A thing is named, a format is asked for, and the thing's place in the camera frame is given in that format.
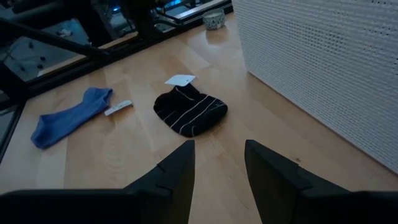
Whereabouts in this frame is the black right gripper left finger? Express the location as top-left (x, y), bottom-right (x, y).
top-left (123, 139), bottom-right (196, 224)

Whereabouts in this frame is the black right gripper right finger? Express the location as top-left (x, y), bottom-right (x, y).
top-left (244, 139), bottom-right (313, 224)

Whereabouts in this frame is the black white-striped sock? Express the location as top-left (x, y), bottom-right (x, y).
top-left (152, 83), bottom-right (229, 138)

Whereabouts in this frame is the white sock label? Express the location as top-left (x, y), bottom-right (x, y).
top-left (103, 99), bottom-right (134, 117)

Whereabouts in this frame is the white paper tag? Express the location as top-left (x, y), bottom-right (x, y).
top-left (164, 73), bottom-right (197, 87)

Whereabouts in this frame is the blue sock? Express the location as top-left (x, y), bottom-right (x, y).
top-left (30, 86), bottom-right (114, 149)

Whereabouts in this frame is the white plastic laundry bin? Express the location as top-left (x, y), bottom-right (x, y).
top-left (231, 0), bottom-right (398, 174)

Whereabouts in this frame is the patterned ceramic bowl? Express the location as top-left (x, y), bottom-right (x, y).
top-left (202, 8), bottom-right (226, 31)

